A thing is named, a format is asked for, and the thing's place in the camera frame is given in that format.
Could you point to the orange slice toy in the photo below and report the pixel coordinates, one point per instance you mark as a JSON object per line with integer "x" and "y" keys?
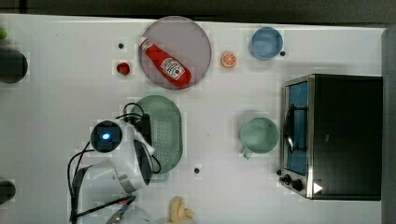
{"x": 228, "y": 59}

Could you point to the black round pot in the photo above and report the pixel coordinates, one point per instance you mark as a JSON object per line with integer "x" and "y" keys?
{"x": 13, "y": 66}

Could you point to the black toaster oven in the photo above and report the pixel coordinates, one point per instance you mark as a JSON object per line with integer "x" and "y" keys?
{"x": 331, "y": 137}

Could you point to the red toy strawberry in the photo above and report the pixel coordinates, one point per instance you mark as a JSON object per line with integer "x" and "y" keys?
{"x": 124, "y": 68}

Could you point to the yellow toy banana bunch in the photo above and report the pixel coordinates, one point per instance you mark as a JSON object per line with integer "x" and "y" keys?
{"x": 179, "y": 213}

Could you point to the green mug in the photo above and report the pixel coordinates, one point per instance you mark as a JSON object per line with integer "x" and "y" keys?
{"x": 258, "y": 136}

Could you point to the grey round plate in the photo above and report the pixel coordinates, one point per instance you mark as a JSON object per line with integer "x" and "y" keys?
{"x": 185, "y": 40}

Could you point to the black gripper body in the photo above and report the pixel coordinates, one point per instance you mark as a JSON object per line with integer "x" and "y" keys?
{"x": 143, "y": 126}

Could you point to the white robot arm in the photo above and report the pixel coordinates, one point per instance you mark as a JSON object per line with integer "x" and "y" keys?
{"x": 104, "y": 193}

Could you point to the dark grey cup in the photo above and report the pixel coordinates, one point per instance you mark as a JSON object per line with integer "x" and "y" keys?
{"x": 7, "y": 191}

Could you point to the green oval strainer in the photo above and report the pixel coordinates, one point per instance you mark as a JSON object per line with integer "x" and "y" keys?
{"x": 166, "y": 131}

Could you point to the red ketchup bottle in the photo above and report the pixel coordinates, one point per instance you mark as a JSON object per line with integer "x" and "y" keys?
{"x": 169, "y": 67}

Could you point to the blue cup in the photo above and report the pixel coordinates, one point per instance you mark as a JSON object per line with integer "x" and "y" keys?
{"x": 266, "y": 43}

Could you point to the green toy fruit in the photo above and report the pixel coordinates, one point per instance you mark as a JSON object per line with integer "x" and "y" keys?
{"x": 3, "y": 34}

